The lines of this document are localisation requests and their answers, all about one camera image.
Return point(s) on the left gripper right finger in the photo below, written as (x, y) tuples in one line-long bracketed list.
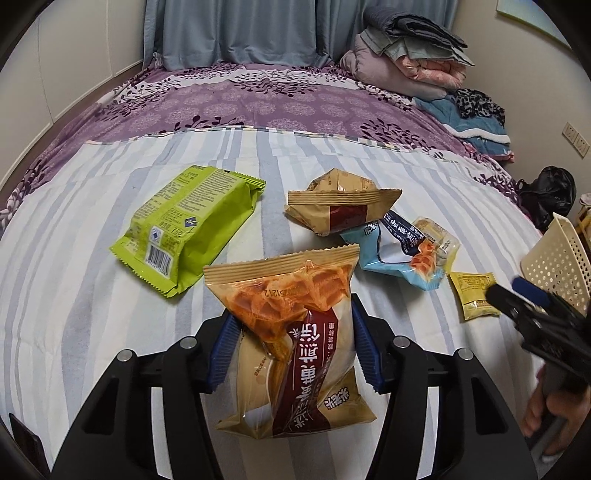
[(477, 436)]

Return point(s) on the tan waffle snack bag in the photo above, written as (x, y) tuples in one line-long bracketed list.
[(296, 354)]

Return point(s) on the light blue snack bag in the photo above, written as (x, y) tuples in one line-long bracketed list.
[(395, 247)]

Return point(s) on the white wardrobe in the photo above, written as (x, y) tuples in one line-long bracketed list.
[(70, 50)]

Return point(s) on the wooden bamboo shelf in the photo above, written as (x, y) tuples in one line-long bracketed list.
[(583, 222)]

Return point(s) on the blue folded clothes pile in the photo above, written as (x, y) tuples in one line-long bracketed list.
[(474, 118)]

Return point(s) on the purple floral bed sheet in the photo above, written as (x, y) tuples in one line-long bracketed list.
[(318, 100)]

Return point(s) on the grey fleece right sleeve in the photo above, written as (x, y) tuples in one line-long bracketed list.
[(550, 458)]

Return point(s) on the tan pastry snack bag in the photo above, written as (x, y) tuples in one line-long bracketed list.
[(338, 201)]

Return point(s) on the yellow snack packet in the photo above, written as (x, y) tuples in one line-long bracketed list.
[(471, 290)]

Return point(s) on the wall socket plate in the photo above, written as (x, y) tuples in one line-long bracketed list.
[(577, 141)]

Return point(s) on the blue grey curtain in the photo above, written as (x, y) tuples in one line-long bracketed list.
[(200, 33)]

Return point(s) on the stack of folded quilts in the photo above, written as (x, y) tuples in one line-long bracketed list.
[(408, 48)]

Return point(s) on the small clear yellow cake packet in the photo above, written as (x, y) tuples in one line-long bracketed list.
[(447, 245)]

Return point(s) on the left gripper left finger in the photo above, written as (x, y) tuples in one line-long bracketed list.
[(111, 436)]

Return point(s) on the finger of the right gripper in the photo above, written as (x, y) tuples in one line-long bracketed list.
[(508, 299), (531, 292)]

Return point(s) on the black plastic bag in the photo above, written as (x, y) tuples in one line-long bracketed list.
[(553, 191)]

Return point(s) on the framed wall picture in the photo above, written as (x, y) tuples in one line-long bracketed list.
[(530, 14)]

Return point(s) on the cream perforated plastic basket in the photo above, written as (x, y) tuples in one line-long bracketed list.
[(559, 264)]

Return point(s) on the large green seaweed snack bag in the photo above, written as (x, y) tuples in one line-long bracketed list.
[(185, 225)]

